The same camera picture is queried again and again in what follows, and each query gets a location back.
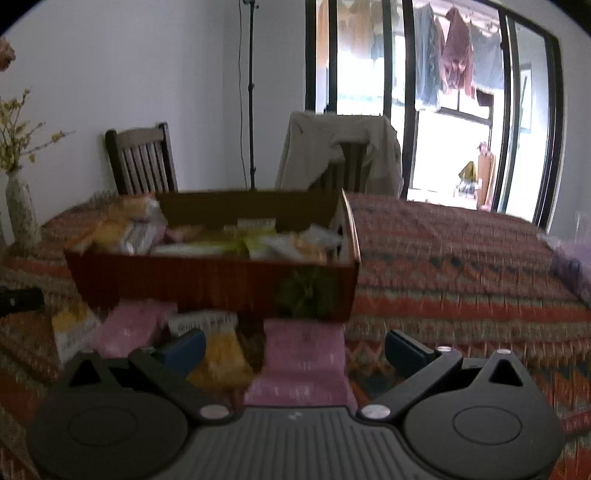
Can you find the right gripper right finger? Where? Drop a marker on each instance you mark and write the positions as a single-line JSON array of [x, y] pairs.
[[465, 418]]

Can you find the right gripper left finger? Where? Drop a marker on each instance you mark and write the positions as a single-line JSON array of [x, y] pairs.
[[126, 418]]

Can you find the white floral vase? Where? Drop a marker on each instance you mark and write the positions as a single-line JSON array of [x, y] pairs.
[[26, 230]]

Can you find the patterned red tablecloth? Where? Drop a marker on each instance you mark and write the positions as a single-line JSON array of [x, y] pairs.
[[475, 280]]

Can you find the small white snack packet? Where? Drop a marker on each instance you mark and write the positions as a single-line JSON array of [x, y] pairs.
[[224, 366]]

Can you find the yellow flower branches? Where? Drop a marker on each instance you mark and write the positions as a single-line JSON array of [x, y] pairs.
[[18, 135]]

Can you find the pink snack packet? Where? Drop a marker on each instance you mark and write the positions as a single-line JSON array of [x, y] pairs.
[[304, 366]]

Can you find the purple tissue pack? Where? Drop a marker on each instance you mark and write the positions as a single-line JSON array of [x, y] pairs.
[[571, 259]]

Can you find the dark wooden chair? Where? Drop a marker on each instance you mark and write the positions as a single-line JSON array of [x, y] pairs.
[[141, 160]]

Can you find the red cardboard snack box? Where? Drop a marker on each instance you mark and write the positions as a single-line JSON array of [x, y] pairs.
[[268, 289]]

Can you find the chair with beige jacket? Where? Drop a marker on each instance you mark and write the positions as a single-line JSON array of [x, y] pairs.
[[350, 175]]

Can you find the beige jacket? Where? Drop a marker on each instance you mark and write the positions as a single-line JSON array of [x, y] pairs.
[[314, 142]]

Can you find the dark red hanging garment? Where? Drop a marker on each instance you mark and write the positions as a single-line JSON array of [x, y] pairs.
[[457, 56]]

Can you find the studio light on stand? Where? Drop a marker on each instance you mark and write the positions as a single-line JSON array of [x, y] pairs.
[[251, 6]]

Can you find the blue hanging garment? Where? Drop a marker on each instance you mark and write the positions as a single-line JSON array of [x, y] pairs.
[[429, 44]]

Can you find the black sliding door frame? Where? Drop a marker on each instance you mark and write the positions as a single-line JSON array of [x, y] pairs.
[[498, 151]]

